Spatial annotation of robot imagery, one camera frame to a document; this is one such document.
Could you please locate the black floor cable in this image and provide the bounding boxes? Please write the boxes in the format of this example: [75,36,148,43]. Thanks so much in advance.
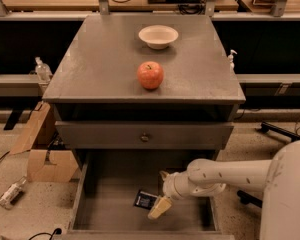
[27,227,63,240]

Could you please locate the black chair base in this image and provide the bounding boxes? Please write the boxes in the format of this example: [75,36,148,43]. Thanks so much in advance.
[237,122,300,208]

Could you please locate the closed top drawer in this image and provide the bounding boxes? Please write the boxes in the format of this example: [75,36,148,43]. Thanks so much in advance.
[56,121,233,150]

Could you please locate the white pump dispenser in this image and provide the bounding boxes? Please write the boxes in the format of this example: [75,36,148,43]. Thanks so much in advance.
[228,49,238,70]

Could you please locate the red apple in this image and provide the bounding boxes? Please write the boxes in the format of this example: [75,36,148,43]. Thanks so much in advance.
[137,61,164,90]

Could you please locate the clear bottle on floor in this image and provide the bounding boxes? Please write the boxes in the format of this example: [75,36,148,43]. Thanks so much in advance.
[0,176,27,209]

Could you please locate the open middle drawer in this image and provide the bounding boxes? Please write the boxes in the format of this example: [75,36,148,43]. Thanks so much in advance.
[55,150,235,240]

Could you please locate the brass drawer knob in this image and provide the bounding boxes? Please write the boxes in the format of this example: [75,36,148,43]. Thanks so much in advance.
[140,133,149,142]

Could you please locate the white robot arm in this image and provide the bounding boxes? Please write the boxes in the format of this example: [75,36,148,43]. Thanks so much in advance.
[148,140,300,240]

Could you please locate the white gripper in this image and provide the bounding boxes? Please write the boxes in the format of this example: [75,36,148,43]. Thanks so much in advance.
[148,171,194,220]

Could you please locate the grey drawer cabinet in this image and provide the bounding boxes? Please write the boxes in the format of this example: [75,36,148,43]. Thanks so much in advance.
[42,13,247,240]

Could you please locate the wooden back table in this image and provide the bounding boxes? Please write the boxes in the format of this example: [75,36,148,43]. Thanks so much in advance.
[3,0,178,12]

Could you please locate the blue rxbar wrapper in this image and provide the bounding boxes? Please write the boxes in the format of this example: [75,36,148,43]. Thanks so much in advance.
[133,190,158,210]

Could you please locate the brown cardboard box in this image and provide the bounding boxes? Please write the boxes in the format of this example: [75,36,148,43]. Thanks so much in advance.
[10,102,79,183]

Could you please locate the white bowl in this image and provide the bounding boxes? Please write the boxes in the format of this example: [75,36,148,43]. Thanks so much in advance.
[138,25,179,50]

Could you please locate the grey metal shelf rail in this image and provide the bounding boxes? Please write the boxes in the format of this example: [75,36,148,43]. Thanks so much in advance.
[0,74,42,97]

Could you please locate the clear bottle on shelf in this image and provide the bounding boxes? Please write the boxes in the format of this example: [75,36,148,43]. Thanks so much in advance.
[35,57,53,82]

